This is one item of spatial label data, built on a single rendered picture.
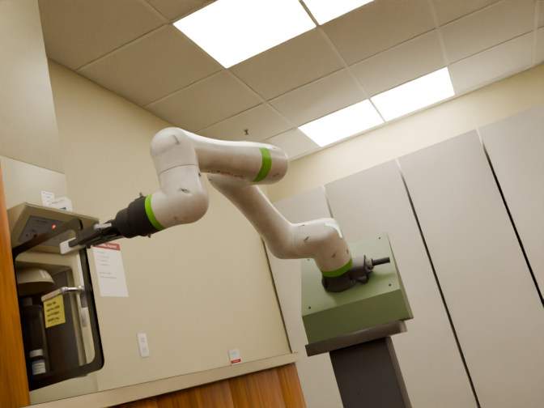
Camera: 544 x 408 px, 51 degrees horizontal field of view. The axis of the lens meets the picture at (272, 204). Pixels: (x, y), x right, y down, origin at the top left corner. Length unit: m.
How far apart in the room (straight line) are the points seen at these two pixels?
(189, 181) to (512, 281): 3.28
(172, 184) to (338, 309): 0.90
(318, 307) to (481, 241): 2.46
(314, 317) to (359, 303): 0.16
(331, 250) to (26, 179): 1.03
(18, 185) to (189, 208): 0.78
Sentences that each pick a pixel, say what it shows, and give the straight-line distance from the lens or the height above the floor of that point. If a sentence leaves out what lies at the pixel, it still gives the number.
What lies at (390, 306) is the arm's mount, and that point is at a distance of 1.99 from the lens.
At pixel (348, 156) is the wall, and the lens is 5.11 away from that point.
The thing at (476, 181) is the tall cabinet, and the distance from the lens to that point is 4.42.
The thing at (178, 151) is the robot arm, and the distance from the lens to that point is 1.35.
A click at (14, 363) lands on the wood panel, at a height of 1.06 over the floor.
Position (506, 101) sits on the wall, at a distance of 5.05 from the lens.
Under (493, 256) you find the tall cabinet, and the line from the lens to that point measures 4.34.
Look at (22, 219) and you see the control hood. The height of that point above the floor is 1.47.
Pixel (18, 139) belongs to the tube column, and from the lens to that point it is 2.05.
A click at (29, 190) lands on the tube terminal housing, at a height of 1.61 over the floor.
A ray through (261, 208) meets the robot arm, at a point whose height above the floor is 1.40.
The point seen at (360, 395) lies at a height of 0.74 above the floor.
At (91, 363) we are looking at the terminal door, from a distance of 1.54.
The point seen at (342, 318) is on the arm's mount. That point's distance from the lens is 2.01.
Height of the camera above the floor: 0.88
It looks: 16 degrees up
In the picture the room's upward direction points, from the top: 15 degrees counter-clockwise
